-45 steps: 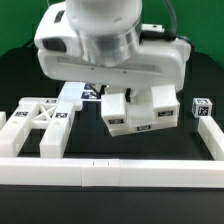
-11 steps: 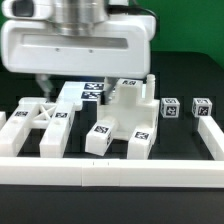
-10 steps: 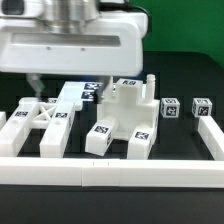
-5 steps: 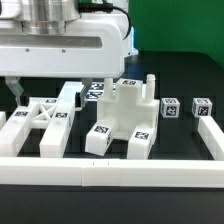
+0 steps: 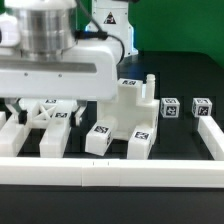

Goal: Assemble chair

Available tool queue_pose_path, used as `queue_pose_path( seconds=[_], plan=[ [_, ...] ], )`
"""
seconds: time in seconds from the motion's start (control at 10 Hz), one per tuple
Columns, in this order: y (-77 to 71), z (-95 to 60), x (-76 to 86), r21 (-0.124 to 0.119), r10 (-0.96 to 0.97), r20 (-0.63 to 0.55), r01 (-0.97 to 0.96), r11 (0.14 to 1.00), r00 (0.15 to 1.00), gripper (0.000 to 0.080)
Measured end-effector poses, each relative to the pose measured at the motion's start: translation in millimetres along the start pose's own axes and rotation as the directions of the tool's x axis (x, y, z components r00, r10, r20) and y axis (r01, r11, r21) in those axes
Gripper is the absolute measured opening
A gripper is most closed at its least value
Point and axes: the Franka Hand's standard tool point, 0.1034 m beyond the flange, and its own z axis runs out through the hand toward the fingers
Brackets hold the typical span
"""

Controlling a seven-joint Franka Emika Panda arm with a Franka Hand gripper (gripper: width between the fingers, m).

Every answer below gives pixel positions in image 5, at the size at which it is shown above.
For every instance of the white fence bar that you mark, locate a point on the white fence bar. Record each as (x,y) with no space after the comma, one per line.
(213,137)
(111,172)
(2,119)

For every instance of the white front fence bar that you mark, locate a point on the white front fence bar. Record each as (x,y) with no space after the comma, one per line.
(111,172)

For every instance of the white tagged cube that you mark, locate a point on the white tagged cube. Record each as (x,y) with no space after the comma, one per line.
(201,107)
(169,107)

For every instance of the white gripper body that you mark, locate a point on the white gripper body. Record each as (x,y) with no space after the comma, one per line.
(40,58)

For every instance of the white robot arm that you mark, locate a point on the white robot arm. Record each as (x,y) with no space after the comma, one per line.
(107,19)

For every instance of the white right fence bar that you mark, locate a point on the white right fence bar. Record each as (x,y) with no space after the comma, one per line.
(213,137)

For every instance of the white chair seat part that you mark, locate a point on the white chair seat part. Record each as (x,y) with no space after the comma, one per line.
(134,105)

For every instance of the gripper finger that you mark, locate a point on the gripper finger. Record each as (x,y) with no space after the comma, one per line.
(13,106)
(78,110)

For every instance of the white left fence bar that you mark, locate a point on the white left fence bar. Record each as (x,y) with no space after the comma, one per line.
(2,119)

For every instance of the white chair back frame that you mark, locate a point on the white chair back frame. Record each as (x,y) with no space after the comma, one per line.
(50,117)

